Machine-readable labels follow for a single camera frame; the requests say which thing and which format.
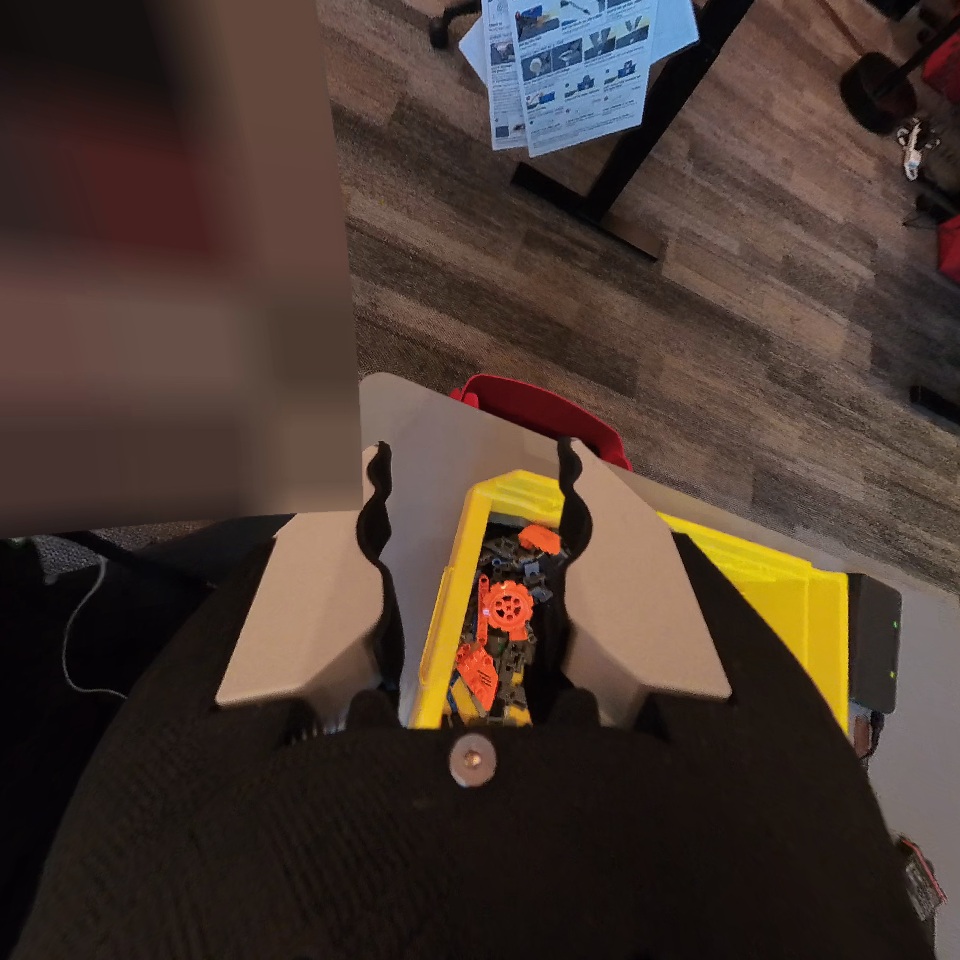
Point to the black round base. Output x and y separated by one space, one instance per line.
877 97

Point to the yellow plastic bin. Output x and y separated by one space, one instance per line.
787 592

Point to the orange spoked gear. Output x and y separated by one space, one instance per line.
510 604

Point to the printed paper sheet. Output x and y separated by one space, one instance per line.
570 75

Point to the orange angled panel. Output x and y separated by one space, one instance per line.
540 538

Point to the orange fin panel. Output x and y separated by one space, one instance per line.
480 675

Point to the pile of small building parts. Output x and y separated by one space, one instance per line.
510 652

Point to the red plastic bin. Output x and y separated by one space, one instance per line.
540 412

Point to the black desk leg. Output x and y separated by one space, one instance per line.
600 187

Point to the small white toy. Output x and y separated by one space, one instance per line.
915 146

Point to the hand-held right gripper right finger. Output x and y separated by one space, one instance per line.
645 607

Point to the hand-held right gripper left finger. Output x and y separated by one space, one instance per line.
307 615

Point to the black battery with grey label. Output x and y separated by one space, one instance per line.
922 877

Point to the person's black clothing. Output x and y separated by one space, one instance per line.
45 750

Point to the black charger box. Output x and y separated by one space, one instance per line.
874 645

